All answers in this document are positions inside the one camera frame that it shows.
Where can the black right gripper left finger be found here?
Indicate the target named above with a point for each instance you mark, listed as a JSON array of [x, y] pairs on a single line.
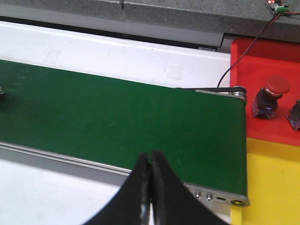
[[131, 204]]

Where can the green conveyor belt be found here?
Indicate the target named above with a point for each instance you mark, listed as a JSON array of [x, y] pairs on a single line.
[[17, 78]]

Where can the grey stone counter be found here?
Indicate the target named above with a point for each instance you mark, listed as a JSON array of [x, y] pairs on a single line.
[[193, 21]]

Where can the small sensor circuit board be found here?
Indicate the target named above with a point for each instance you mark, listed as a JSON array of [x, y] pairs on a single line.
[[277, 6]]

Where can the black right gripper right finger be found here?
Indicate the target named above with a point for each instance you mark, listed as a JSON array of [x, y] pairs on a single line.
[[173, 204]]

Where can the red mushroom push button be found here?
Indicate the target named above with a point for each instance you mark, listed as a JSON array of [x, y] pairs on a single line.
[[265, 102], [293, 116]]

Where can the yellow plastic bin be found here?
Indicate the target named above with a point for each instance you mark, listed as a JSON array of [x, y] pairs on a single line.
[[273, 172]]

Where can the red plastic bin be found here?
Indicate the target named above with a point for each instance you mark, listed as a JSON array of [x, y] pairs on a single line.
[[267, 58]]

